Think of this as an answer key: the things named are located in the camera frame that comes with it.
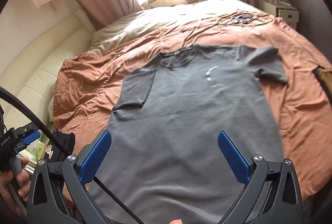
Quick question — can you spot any grey t-shirt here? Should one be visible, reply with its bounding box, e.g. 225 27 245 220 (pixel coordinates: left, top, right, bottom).
97 45 288 223

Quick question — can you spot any person's left hand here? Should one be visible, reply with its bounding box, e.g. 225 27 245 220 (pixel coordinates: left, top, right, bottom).
0 156 31 202

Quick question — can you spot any person's right hand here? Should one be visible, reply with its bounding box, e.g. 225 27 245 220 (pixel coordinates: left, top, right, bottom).
169 219 183 224

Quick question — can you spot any green tissue pack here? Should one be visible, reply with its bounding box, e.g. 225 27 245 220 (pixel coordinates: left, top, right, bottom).
26 140 45 161

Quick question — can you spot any cream padded headboard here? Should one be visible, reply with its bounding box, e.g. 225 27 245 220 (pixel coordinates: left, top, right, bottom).
1 9 95 125

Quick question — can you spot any orange-brown quilt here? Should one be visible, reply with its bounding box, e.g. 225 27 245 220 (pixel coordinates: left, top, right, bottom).
52 12 331 199

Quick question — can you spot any mustard brown garment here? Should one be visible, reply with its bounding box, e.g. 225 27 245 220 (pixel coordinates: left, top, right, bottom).
312 66 332 105

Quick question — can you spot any beige bed sheet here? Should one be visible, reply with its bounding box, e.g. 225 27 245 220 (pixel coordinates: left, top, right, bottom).
88 0 260 55

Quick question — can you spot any white bedside cabinet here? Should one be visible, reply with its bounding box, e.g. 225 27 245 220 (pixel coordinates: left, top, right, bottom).
259 0 299 30

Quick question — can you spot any black corrugated cable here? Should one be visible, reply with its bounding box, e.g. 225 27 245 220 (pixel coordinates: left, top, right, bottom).
0 86 145 224

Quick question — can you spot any black cable on bed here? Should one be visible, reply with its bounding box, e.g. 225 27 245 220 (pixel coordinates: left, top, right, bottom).
217 13 274 27

